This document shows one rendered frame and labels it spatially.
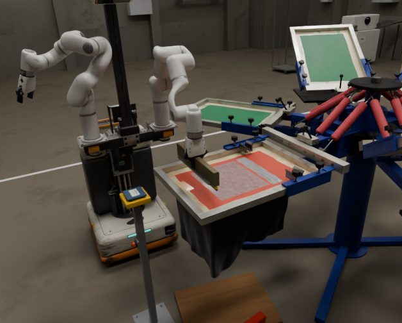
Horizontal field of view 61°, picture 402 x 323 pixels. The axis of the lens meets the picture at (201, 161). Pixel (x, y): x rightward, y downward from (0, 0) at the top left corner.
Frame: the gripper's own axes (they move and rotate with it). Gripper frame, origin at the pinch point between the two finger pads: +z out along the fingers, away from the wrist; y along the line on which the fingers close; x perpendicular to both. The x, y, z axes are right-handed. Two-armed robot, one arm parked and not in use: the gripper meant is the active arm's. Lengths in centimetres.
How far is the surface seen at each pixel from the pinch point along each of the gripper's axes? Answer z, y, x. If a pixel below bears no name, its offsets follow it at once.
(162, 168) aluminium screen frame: 11.4, 9.6, -24.8
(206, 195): 14.3, -0.5, 8.9
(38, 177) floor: 113, 78, -270
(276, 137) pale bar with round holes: 8, -68, -18
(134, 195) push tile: 12.9, 31.8, -8.1
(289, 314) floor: 110, -47, 29
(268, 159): 14, -52, -6
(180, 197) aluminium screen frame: 10.9, 13.8, 8.9
